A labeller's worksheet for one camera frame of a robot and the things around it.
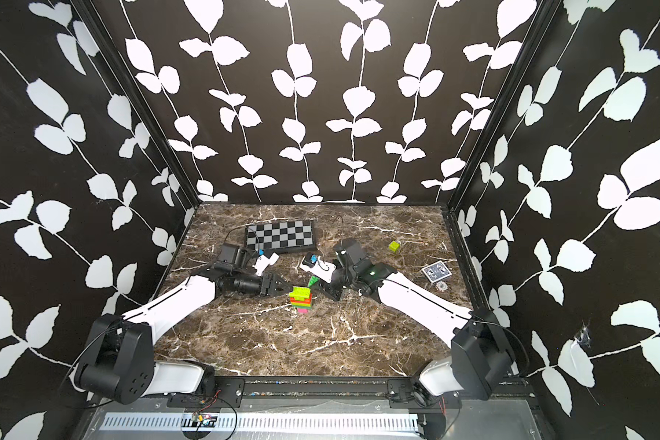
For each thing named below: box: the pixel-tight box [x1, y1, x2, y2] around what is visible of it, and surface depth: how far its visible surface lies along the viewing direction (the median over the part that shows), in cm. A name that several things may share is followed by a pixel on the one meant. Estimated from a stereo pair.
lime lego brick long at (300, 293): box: [288, 286, 311, 301], surface depth 83 cm
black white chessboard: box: [244, 219, 316, 253], surface depth 109 cm
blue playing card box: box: [421, 260, 452, 284], surface depth 100 cm
